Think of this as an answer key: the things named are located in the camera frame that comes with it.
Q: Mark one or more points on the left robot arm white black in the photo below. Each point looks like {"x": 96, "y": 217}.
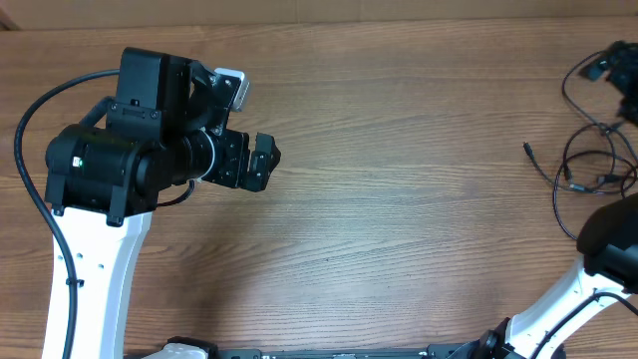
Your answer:
{"x": 166, "y": 125}

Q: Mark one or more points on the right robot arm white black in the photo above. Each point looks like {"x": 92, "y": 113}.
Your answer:
{"x": 605, "y": 271}

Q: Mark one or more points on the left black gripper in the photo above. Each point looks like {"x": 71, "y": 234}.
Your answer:
{"x": 234, "y": 175}

